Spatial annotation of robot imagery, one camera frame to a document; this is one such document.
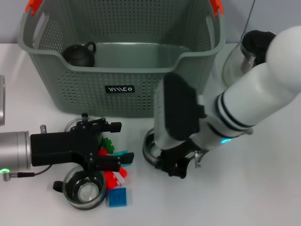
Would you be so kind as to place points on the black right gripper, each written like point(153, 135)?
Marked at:
point(181, 151)

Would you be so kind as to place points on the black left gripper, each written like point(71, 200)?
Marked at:
point(61, 148)

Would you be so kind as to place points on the grey-green perforated storage basket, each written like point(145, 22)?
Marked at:
point(82, 101)

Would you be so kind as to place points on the dark green toy brick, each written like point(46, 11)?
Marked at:
point(108, 144)

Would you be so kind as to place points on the teal square toy brick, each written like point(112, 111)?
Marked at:
point(117, 153)

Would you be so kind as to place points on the small bright red toy brick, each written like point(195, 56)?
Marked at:
point(102, 151)

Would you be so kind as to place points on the large bright red toy brick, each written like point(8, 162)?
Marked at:
point(110, 179)

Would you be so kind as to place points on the white toy brick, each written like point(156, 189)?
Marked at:
point(121, 179)

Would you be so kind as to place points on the blue square toy brick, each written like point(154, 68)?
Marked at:
point(117, 197)

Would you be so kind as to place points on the black clay teapot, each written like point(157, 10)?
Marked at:
point(77, 55)

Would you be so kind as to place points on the glass pitcher with black lid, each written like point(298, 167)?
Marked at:
point(254, 42)

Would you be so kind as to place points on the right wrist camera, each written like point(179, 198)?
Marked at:
point(178, 106)

